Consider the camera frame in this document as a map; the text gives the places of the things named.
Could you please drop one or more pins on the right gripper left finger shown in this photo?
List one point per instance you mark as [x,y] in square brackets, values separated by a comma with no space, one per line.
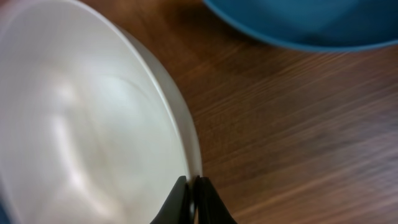
[176,208]

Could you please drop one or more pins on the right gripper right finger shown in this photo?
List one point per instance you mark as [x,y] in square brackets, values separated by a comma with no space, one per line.
[211,209]

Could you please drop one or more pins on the cream plate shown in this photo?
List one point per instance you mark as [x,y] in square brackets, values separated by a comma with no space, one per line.
[93,127]

